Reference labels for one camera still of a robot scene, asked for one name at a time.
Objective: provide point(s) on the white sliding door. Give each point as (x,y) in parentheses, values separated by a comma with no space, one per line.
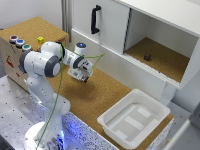
(107,23)

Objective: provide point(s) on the blue button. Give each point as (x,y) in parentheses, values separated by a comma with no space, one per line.
(20,42)

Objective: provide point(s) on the white plastic box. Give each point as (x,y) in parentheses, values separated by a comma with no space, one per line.
(133,118)

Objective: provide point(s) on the wooden drawer box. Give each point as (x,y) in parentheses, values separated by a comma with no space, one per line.
(30,36)

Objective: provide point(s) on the green button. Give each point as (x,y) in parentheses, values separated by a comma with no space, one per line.
(26,47)

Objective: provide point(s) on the white cabinet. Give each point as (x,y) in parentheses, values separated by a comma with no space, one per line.
(156,40)

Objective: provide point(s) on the purple block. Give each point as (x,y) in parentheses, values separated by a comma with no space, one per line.
(147,57)

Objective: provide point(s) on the red button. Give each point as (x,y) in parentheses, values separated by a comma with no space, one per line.
(13,38)

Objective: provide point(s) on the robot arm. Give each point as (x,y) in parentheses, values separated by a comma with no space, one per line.
(40,63)

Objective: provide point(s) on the yellow block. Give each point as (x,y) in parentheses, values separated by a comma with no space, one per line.
(40,39)

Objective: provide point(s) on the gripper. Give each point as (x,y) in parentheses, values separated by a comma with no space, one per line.
(81,69)

